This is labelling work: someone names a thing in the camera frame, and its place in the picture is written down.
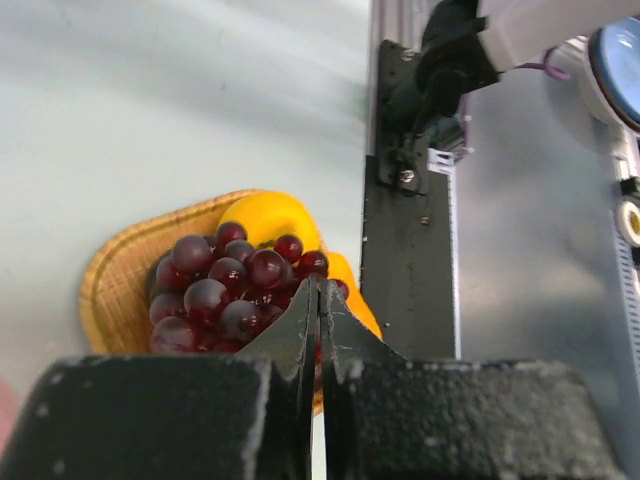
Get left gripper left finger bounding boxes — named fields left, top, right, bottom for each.
left=1, top=280, right=318, bottom=479

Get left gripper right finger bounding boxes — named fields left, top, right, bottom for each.
left=319, top=281, right=624, bottom=479

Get dark purple fake grapes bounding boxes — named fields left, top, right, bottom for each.
left=145, top=221, right=350, bottom=354

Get woven bamboo tray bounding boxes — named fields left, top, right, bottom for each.
left=78, top=189, right=268, bottom=354

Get yellow fake apple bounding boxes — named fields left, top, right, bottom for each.
left=219, top=191, right=321, bottom=251

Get pink plastic bag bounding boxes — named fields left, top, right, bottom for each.
left=0, top=380, right=18, bottom=447

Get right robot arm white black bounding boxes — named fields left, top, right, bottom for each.
left=385, top=1, right=639, bottom=133

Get white round object blue top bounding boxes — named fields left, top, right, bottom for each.
left=561, top=17, right=639, bottom=135

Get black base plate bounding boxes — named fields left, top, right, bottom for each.
left=360, top=40, right=458, bottom=360

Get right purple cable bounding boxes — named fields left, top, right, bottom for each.
left=459, top=47, right=572, bottom=126

